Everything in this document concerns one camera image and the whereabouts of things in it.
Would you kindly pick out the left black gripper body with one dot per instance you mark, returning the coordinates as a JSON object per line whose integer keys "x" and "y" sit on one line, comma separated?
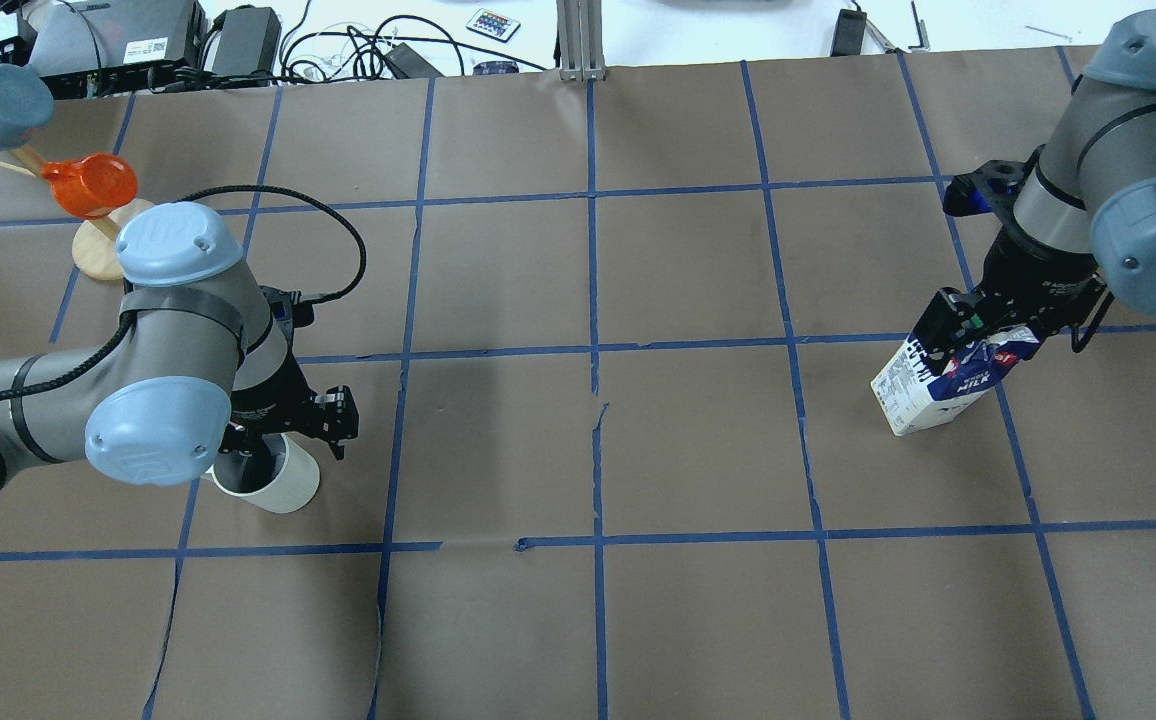
{"x": 270, "y": 403}

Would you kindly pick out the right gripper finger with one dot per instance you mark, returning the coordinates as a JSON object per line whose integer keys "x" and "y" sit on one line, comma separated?
{"x": 948, "y": 322}

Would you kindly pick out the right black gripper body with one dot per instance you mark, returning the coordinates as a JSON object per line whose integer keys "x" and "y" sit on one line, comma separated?
{"x": 1036, "y": 272}

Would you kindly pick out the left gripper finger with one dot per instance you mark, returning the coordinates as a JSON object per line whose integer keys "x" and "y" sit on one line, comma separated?
{"x": 252, "y": 465}

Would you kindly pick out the white mug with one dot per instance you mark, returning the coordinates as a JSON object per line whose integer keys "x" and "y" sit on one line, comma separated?
{"x": 295, "y": 484}

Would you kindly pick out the blue white milk carton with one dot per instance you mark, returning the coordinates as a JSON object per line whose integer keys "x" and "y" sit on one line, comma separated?
{"x": 913, "y": 397}

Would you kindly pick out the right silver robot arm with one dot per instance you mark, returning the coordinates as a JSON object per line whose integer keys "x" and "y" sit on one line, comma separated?
{"x": 1077, "y": 220}

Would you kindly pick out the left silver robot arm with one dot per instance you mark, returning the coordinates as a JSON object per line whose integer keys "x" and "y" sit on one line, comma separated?
{"x": 199, "y": 379}

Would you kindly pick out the wooden mug tree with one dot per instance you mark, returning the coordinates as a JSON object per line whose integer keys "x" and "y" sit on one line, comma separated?
{"x": 93, "y": 244}

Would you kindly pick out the orange mug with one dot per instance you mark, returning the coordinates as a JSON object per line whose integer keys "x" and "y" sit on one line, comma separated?
{"x": 91, "y": 187}

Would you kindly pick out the black power adapter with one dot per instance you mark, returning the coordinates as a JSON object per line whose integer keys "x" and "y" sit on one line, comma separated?
{"x": 243, "y": 43}

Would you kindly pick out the black red computer box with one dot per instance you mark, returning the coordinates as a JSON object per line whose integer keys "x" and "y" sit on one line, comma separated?
{"x": 101, "y": 48}

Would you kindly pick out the small remote control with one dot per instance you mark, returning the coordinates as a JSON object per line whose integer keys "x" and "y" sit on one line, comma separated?
{"x": 496, "y": 26}

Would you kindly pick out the aluminium frame post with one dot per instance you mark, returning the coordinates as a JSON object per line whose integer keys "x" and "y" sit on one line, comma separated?
{"x": 581, "y": 41}

